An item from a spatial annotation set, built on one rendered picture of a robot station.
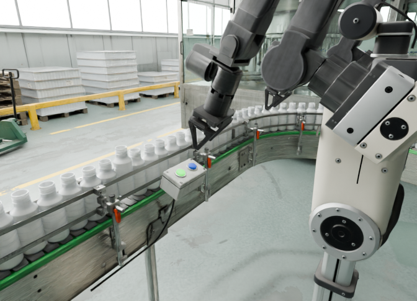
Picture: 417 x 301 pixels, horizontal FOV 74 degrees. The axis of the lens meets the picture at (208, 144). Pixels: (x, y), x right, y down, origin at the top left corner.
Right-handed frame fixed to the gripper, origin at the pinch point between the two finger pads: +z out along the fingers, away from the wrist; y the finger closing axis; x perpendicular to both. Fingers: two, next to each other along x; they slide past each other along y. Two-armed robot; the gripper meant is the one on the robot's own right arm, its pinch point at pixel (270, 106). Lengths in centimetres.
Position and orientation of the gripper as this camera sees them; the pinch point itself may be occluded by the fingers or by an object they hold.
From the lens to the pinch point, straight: 106.6
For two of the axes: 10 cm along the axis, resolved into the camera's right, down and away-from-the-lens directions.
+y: -5.9, 2.7, -7.6
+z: -3.3, 7.8, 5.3
